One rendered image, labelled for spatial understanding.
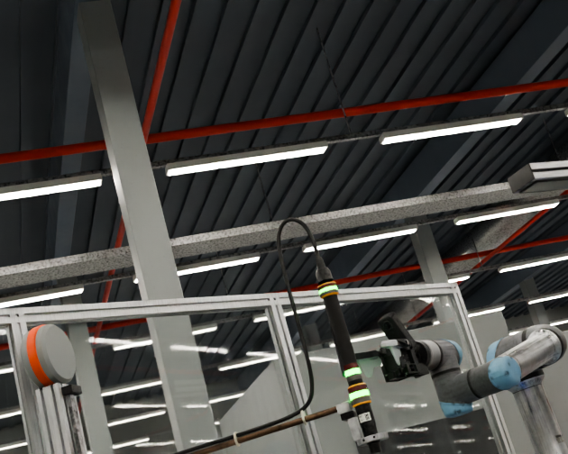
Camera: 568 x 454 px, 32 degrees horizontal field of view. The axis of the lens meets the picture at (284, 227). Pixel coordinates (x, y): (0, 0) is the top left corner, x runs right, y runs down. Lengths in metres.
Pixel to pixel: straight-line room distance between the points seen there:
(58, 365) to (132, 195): 4.48
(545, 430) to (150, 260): 4.31
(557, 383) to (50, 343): 4.00
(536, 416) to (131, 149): 4.73
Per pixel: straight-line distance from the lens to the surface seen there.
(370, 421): 2.18
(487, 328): 5.30
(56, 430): 2.43
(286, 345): 3.05
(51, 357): 2.45
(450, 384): 2.47
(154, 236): 6.78
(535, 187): 2.63
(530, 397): 2.81
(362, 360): 2.33
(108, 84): 7.27
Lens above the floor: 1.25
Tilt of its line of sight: 18 degrees up
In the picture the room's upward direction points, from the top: 16 degrees counter-clockwise
